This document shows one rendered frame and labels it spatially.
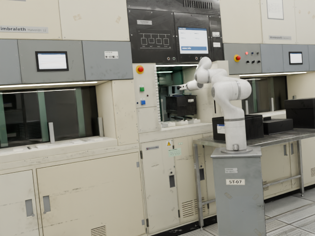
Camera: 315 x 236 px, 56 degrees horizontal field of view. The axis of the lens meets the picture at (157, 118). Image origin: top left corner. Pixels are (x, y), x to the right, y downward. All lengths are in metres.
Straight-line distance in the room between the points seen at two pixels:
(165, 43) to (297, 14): 1.62
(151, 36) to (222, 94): 0.87
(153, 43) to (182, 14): 0.37
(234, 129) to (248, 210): 0.46
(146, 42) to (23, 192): 1.35
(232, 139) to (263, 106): 1.92
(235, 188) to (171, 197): 0.81
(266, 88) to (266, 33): 0.81
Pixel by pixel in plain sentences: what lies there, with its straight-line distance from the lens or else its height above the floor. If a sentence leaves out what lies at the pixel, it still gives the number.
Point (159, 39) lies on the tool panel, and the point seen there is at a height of 1.58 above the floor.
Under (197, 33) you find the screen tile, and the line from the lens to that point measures 2.62.
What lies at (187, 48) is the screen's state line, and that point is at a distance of 2.53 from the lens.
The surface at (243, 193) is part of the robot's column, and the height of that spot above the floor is 0.54.
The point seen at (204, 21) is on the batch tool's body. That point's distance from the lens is 2.69.
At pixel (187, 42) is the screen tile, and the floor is 1.56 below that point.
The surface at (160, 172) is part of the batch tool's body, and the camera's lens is 2.38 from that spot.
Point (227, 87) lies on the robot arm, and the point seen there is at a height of 1.14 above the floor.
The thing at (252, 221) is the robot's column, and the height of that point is 0.38.
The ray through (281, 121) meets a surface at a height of 0.85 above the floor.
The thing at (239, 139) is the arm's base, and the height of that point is 0.83.
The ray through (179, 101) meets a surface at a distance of 2.71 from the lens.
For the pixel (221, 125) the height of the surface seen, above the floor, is 0.87.
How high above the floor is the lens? 1.09
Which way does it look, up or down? 3 degrees down
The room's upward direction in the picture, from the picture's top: 5 degrees counter-clockwise
